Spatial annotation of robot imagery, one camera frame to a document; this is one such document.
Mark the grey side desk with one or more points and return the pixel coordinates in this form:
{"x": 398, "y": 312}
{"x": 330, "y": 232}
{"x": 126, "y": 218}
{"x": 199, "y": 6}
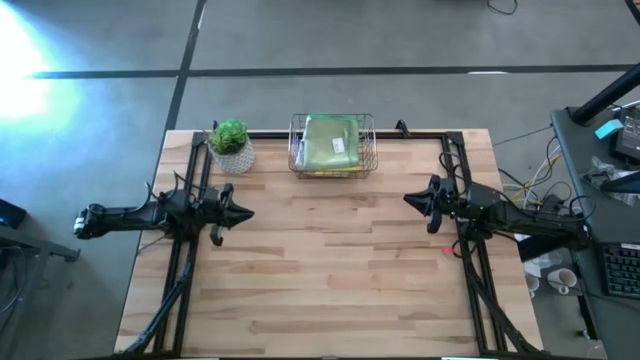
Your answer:
{"x": 575, "y": 145}

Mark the white cup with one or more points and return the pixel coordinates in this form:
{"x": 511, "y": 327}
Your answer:
{"x": 562, "y": 280}

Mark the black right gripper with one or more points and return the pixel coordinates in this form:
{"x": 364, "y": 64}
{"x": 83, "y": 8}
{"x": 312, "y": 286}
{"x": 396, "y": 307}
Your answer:
{"x": 442, "y": 205}

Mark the sage green microfiber towel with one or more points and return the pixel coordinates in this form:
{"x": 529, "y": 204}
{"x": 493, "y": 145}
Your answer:
{"x": 330, "y": 145}

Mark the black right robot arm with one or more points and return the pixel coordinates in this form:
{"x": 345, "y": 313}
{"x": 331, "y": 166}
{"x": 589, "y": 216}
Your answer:
{"x": 525, "y": 217}

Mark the black pole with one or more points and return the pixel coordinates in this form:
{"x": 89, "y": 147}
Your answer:
{"x": 605, "y": 95}

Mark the potted succulent patterned pot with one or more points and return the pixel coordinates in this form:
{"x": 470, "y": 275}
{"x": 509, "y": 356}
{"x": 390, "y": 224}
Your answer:
{"x": 231, "y": 145}

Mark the cyan sticky note block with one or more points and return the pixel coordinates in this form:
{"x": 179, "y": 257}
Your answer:
{"x": 608, "y": 129}

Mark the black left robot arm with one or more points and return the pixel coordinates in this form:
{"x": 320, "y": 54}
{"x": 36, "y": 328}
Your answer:
{"x": 125, "y": 217}

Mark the black device blue light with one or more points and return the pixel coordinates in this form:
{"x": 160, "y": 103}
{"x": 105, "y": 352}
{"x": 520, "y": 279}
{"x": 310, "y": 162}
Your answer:
{"x": 10, "y": 214}

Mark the dark metal stand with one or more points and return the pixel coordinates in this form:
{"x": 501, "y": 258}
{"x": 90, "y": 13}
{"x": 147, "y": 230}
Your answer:
{"x": 40, "y": 250}

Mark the black aluminium table frame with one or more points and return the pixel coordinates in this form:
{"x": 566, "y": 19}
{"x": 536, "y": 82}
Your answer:
{"x": 180, "y": 280}

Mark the black box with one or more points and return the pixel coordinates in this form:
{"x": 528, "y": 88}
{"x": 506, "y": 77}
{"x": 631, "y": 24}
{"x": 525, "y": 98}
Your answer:
{"x": 629, "y": 135}

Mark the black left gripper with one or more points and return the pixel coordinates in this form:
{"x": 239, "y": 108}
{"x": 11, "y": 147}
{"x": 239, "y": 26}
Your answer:
{"x": 221, "y": 212}

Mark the yellow microfiber towel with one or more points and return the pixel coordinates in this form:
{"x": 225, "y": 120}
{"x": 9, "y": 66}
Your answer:
{"x": 327, "y": 173}

